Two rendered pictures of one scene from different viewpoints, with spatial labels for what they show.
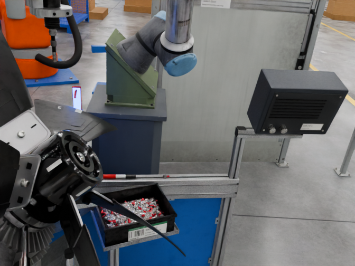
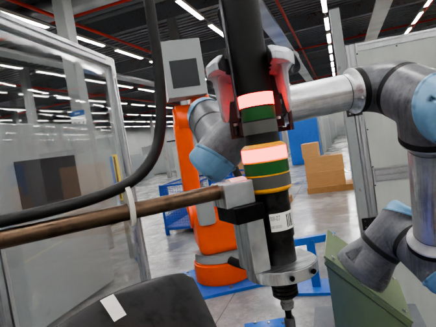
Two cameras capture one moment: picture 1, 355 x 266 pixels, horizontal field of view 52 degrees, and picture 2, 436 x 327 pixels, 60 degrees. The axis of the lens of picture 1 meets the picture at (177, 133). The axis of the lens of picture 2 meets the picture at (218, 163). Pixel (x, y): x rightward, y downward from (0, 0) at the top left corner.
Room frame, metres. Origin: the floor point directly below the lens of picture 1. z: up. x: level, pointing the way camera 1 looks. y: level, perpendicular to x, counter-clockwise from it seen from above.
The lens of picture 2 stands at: (0.28, 0.14, 1.59)
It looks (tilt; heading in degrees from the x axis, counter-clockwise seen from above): 3 degrees down; 22
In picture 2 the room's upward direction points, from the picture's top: 9 degrees counter-clockwise
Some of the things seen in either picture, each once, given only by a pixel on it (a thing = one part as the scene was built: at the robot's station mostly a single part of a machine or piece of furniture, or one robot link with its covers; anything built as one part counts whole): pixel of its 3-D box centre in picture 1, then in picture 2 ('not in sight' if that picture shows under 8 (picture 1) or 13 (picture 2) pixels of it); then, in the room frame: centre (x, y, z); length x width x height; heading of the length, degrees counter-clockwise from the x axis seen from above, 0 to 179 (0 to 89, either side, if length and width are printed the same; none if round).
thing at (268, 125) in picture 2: not in sight; (259, 127); (0.64, 0.24, 1.60); 0.03 x 0.03 x 0.01
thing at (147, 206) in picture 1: (133, 216); not in sight; (0.86, 0.11, 0.83); 0.19 x 0.14 x 0.04; 116
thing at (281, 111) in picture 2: not in sight; (259, 99); (0.75, 0.26, 1.63); 0.12 x 0.08 x 0.09; 11
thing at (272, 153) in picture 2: not in sight; (264, 153); (0.64, 0.24, 1.57); 0.04 x 0.04 x 0.01
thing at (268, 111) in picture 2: not in sight; (257, 113); (0.64, 0.24, 1.61); 0.03 x 0.03 x 0.01
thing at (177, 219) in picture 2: not in sight; (194, 202); (7.16, 3.56, 0.49); 1.27 x 0.88 x 0.98; 3
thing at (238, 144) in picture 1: (236, 153); not in sight; (1.10, -0.21, 0.96); 0.03 x 0.03 x 0.20; 11
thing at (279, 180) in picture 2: not in sight; (268, 180); (0.64, 0.24, 1.55); 0.04 x 0.04 x 0.01
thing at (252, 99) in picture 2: not in sight; (255, 100); (0.64, 0.24, 1.62); 0.03 x 0.03 x 0.01
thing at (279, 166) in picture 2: not in sight; (266, 167); (0.64, 0.24, 1.56); 0.04 x 0.04 x 0.01
